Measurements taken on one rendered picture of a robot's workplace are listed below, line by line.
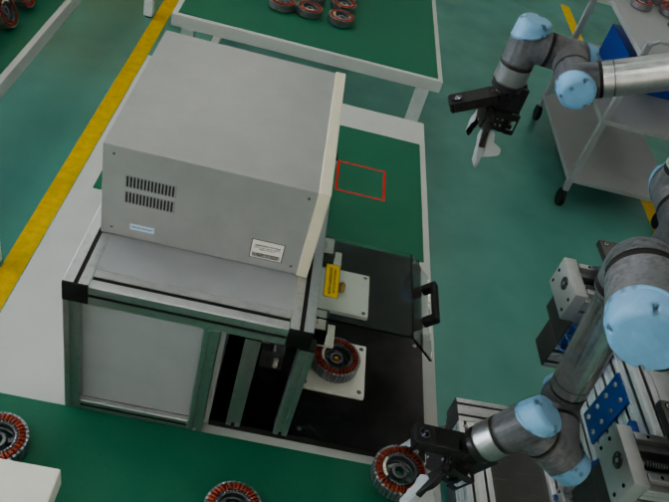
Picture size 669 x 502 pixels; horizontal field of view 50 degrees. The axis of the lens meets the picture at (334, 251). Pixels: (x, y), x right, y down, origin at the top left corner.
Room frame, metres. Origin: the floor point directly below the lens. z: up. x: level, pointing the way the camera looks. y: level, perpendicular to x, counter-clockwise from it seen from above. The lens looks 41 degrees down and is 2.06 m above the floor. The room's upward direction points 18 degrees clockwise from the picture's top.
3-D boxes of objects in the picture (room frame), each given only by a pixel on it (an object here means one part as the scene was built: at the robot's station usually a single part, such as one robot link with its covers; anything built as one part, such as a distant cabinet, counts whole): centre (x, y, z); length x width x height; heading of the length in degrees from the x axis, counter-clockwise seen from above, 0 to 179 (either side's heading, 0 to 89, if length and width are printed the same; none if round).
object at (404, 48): (3.52, 0.47, 0.38); 1.85 x 1.10 x 0.75; 8
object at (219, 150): (1.16, 0.26, 1.22); 0.44 x 0.39 x 0.20; 8
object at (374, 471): (0.83, -0.26, 0.82); 0.11 x 0.11 x 0.04
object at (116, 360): (0.82, 0.29, 0.91); 0.28 x 0.03 x 0.32; 98
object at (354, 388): (1.08, -0.08, 0.78); 0.15 x 0.15 x 0.01; 8
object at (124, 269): (1.15, 0.25, 1.09); 0.68 x 0.44 x 0.05; 8
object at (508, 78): (1.55, -0.26, 1.37); 0.08 x 0.08 x 0.05
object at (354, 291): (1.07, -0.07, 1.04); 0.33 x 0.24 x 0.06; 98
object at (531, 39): (1.55, -0.26, 1.45); 0.09 x 0.08 x 0.11; 93
